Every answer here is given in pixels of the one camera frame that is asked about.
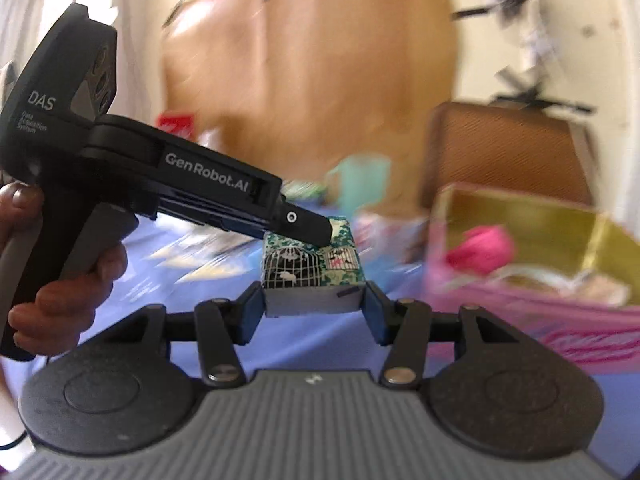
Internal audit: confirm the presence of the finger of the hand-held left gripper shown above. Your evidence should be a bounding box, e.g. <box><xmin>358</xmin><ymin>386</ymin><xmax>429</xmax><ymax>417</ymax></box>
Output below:
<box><xmin>272</xmin><ymin>195</ymin><xmax>334</xmax><ymax>249</ymax></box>

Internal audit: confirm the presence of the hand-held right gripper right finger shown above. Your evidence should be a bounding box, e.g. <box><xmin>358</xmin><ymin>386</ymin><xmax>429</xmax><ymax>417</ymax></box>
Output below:
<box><xmin>364</xmin><ymin>281</ymin><xmax>506</xmax><ymax>389</ymax></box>

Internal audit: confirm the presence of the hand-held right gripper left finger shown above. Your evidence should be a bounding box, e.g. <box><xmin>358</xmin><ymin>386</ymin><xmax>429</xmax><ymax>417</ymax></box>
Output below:
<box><xmin>134</xmin><ymin>282</ymin><xmax>265</xmax><ymax>387</ymax></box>

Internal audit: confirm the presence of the pink floral tin box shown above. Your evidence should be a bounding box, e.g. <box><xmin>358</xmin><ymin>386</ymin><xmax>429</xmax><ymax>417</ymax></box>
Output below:
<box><xmin>422</xmin><ymin>182</ymin><xmax>640</xmax><ymax>333</ymax></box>

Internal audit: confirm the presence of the person's left hand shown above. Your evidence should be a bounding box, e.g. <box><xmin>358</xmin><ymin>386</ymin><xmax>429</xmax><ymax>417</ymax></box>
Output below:
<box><xmin>0</xmin><ymin>182</ymin><xmax>129</xmax><ymax>361</ymax></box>

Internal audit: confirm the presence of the green printed box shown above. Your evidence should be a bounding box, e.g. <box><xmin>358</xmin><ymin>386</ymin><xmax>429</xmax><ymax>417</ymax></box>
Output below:
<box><xmin>281</xmin><ymin>182</ymin><xmax>327</xmax><ymax>206</ymax></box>

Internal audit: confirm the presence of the red packet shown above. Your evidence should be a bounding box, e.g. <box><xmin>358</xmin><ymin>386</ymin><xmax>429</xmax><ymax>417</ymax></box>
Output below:
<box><xmin>156</xmin><ymin>112</ymin><xmax>194</xmax><ymax>137</ymax></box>

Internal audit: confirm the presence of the blue printed tablecloth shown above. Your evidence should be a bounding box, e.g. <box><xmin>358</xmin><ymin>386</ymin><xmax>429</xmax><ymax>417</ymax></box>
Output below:
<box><xmin>0</xmin><ymin>202</ymin><xmax>640</xmax><ymax>476</ymax></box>

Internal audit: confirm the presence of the teal plastic cup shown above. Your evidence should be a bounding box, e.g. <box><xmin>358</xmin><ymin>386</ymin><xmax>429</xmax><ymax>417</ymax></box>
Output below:
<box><xmin>326</xmin><ymin>155</ymin><xmax>392</xmax><ymax>211</ymax></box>

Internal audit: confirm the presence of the brown wooden board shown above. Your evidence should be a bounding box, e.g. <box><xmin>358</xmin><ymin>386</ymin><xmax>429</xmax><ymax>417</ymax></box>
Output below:
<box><xmin>159</xmin><ymin>0</ymin><xmax>462</xmax><ymax>196</ymax></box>

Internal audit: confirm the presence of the brown chair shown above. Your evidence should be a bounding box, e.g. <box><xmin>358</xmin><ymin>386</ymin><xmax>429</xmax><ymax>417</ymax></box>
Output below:
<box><xmin>419</xmin><ymin>101</ymin><xmax>602</xmax><ymax>211</ymax></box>

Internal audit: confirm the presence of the pink printed packet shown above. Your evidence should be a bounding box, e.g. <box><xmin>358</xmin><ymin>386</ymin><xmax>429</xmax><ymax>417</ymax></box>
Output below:
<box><xmin>537</xmin><ymin>327</ymin><xmax>640</xmax><ymax>378</ymax></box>

